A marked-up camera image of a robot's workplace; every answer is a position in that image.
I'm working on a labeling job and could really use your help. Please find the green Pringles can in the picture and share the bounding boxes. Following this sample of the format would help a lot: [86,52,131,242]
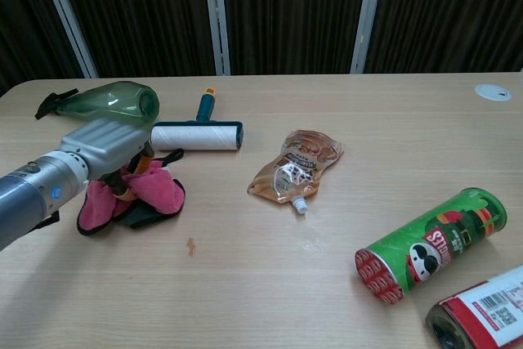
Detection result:
[354,187,507,306]

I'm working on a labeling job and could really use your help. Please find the teal handled lint roller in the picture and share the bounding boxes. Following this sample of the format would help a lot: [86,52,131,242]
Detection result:
[150,87,245,152]

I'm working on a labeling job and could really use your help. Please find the grey round cable grommet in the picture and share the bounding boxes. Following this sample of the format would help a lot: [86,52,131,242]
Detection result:
[474,83,512,102]

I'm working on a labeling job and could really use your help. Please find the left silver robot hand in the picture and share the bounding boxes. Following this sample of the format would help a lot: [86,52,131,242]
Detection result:
[59,118,155,200]

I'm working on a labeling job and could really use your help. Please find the grey partition post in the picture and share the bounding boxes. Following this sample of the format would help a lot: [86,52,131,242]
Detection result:
[202,0,232,77]
[34,0,100,79]
[350,0,387,75]

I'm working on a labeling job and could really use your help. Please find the red and white labelled can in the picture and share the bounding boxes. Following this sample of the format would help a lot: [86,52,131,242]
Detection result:
[425,264,523,349]

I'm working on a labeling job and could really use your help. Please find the pink cloth with black trim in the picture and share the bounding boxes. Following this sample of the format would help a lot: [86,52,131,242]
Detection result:
[76,148,187,237]

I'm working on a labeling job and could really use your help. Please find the green plastic spray bottle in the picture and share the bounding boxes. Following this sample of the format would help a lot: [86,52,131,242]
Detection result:
[34,81,160,128]

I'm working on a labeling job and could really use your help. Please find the brown sauce spout pouch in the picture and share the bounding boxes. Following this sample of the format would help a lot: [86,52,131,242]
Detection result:
[246,129,345,215]

